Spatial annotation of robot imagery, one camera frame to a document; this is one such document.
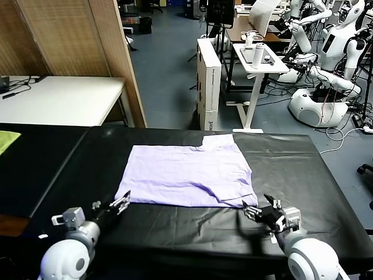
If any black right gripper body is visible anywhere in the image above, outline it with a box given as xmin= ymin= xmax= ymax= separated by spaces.
xmin=256 ymin=205 xmax=288 ymax=233

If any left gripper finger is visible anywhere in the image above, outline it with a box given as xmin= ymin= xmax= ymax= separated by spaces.
xmin=115 ymin=190 xmax=132 ymax=205
xmin=109 ymin=200 xmax=129 ymax=216

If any brown wooden desk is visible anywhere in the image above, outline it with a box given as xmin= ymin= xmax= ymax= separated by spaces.
xmin=226 ymin=17 xmax=292 ymax=94

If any green cloth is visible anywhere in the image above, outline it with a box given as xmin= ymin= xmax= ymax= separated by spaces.
xmin=0 ymin=130 xmax=22 ymax=156

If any white curved sheet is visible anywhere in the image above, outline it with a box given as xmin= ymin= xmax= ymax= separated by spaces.
xmin=249 ymin=0 xmax=282 ymax=38

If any black cable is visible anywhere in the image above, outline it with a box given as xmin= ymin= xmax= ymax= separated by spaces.
xmin=8 ymin=75 xmax=47 ymax=88

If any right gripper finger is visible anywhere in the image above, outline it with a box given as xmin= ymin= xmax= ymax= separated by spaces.
xmin=241 ymin=199 xmax=262 ymax=220
xmin=263 ymin=194 xmax=282 ymax=210

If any grey tablet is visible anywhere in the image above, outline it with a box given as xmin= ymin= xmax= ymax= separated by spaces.
xmin=240 ymin=46 xmax=276 ymax=64

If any large black table cover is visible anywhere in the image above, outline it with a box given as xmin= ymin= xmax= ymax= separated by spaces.
xmin=23 ymin=125 xmax=370 ymax=265

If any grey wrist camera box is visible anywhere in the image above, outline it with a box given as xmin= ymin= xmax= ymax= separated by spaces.
xmin=279 ymin=206 xmax=302 ymax=231
xmin=51 ymin=206 xmax=86 ymax=228

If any black chair base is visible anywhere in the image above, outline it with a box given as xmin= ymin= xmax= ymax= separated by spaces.
xmin=357 ymin=163 xmax=373 ymax=187

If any small white desk gadget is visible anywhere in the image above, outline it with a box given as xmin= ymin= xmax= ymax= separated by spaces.
xmin=241 ymin=30 xmax=263 ymax=47

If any white pedestal side table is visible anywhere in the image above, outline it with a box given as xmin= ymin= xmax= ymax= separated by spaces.
xmin=226 ymin=43 xmax=291 ymax=134

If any white humanoid robot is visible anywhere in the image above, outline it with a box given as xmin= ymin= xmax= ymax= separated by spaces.
xmin=287 ymin=0 xmax=333 ymax=55
xmin=287 ymin=0 xmax=370 ymax=128

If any small black table cover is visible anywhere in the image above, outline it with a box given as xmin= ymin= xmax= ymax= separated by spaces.
xmin=0 ymin=122 xmax=90 ymax=219

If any white rectangular table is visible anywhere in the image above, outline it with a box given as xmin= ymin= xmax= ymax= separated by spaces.
xmin=0 ymin=75 xmax=129 ymax=128

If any white thermos bottle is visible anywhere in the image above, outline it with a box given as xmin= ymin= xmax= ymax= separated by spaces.
xmin=252 ymin=42 xmax=266 ymax=69

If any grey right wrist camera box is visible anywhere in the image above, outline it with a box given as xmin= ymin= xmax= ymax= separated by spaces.
xmin=279 ymin=206 xmax=302 ymax=231

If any white floor cable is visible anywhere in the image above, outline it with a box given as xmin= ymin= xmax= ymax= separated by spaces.
xmin=319 ymin=127 xmax=368 ymax=155

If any lavender t-shirt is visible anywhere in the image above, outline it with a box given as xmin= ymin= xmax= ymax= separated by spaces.
xmin=114 ymin=133 xmax=259 ymax=208

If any black stick device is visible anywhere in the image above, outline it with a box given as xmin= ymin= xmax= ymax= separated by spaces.
xmin=2 ymin=90 xmax=24 ymax=100

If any tall white cardboard box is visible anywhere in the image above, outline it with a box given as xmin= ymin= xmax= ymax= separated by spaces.
xmin=195 ymin=37 xmax=223 ymax=132

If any black trash bin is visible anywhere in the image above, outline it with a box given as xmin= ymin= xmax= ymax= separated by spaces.
xmin=139 ymin=16 xmax=153 ymax=34

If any black monitor on tripod stand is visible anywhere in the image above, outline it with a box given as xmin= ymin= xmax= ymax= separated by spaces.
xmin=188 ymin=0 xmax=236 ymax=90

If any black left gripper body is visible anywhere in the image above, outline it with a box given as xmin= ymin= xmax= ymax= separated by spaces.
xmin=92 ymin=200 xmax=122 ymax=231

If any small white floor object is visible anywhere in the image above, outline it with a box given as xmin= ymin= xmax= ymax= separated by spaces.
xmin=125 ymin=35 xmax=138 ymax=53

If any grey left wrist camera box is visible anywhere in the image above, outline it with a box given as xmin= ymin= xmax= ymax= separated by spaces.
xmin=51 ymin=206 xmax=86 ymax=228

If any wooden folding screen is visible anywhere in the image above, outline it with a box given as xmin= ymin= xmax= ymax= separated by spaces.
xmin=0 ymin=0 xmax=148 ymax=129

